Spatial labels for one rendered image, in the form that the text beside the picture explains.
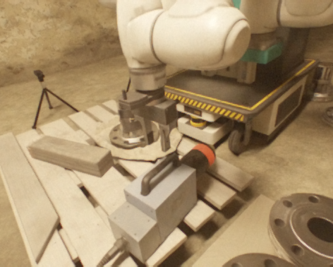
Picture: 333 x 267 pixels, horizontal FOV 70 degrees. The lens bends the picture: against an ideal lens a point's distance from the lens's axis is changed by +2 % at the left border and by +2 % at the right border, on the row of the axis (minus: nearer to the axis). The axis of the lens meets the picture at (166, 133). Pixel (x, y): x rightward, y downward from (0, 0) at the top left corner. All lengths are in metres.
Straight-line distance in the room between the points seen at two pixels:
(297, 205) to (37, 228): 0.85
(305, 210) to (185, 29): 0.61
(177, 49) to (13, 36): 2.95
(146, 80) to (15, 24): 2.83
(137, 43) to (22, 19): 2.85
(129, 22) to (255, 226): 0.85
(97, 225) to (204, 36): 0.73
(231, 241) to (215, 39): 0.76
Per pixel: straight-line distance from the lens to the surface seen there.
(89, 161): 1.07
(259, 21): 1.12
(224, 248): 0.97
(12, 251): 1.22
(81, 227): 0.94
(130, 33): 0.53
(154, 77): 0.56
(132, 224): 0.74
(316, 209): 0.83
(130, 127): 1.18
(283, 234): 0.74
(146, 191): 0.72
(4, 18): 3.30
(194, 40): 0.42
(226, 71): 1.54
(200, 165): 0.88
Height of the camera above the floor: 0.84
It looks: 32 degrees down
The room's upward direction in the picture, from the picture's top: 6 degrees counter-clockwise
